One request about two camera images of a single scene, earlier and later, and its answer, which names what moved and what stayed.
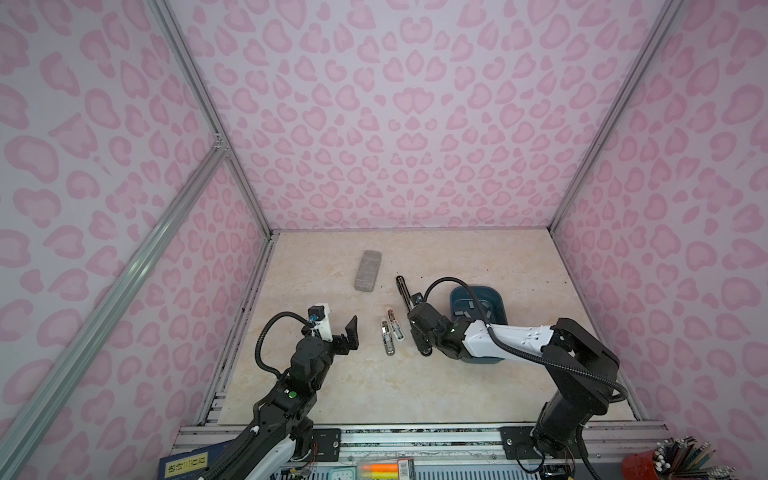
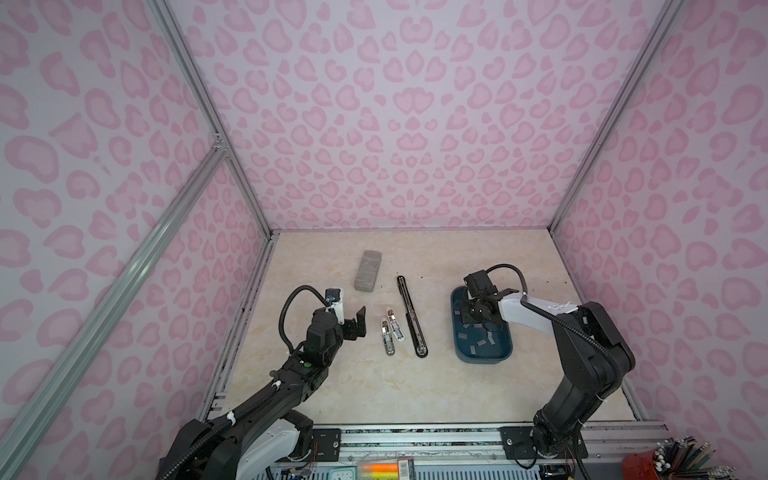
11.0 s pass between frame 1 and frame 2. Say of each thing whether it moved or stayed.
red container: stayed
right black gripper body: moved
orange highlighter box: stayed
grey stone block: stayed
